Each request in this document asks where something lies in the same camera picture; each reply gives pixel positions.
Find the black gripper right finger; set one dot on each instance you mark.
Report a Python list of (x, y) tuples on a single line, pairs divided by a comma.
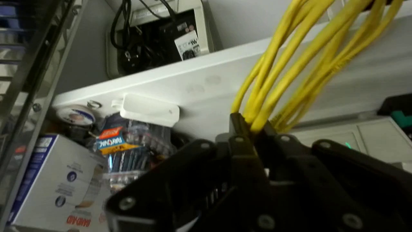
[(348, 190)]

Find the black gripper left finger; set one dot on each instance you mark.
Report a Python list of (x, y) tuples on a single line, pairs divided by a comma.
[(206, 186)]

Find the white blue bandage box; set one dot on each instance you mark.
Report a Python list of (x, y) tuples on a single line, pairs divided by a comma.
[(62, 189)]

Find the battery pack package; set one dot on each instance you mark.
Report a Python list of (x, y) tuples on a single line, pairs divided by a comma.
[(130, 149)]

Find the metal shelving unit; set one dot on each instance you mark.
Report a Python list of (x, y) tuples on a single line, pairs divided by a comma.
[(204, 88)]

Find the white bin with black cables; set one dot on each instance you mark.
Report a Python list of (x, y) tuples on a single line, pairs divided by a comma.
[(148, 34)]

